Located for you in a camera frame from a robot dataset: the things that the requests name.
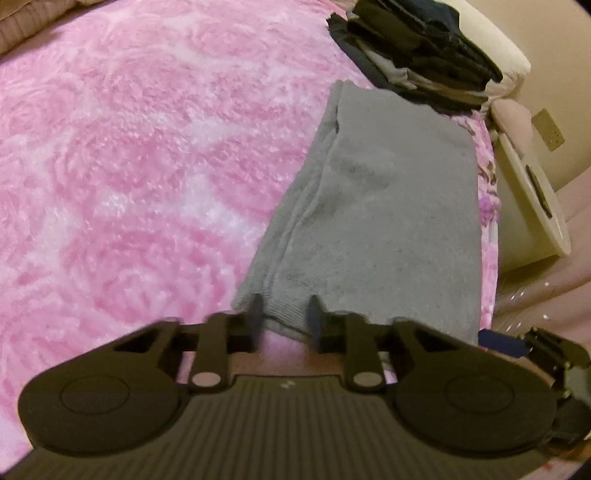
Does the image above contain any cream bedside appliance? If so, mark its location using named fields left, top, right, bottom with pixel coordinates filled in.
left=490, top=98, right=571, bottom=273

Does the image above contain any wall power socket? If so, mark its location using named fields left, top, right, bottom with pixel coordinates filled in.
left=532, top=108, right=565, bottom=152

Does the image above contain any grey knit cloth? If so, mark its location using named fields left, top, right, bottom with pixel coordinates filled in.
left=232, top=81, right=482, bottom=344

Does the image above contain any pink rose blanket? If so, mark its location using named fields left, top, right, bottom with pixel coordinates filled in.
left=1, top=1, right=499, bottom=469

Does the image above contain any stack of dark folded clothes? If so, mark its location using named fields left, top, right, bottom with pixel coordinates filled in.
left=327, top=1, right=503, bottom=115

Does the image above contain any cream bed headboard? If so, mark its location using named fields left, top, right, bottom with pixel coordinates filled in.
left=442, top=0, right=531, bottom=117

